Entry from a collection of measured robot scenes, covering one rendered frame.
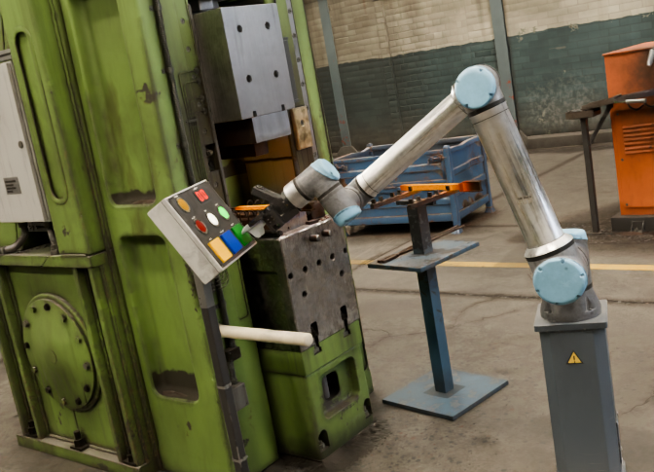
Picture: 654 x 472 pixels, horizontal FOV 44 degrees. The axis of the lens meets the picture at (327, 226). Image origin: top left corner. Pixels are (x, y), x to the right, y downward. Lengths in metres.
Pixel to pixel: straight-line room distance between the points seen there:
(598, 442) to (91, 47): 2.25
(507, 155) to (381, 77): 9.47
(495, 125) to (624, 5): 7.92
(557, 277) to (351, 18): 9.84
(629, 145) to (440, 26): 5.63
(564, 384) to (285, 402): 1.14
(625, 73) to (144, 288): 3.85
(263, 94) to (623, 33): 7.57
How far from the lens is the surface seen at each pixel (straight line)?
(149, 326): 3.35
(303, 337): 2.77
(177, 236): 2.51
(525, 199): 2.43
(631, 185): 6.13
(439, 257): 3.41
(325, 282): 3.21
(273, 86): 3.13
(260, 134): 3.05
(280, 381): 3.28
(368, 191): 2.67
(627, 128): 6.06
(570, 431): 2.81
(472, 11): 11.03
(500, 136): 2.40
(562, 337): 2.68
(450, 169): 6.62
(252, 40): 3.08
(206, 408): 3.19
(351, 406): 3.42
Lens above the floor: 1.50
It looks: 11 degrees down
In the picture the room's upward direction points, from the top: 10 degrees counter-clockwise
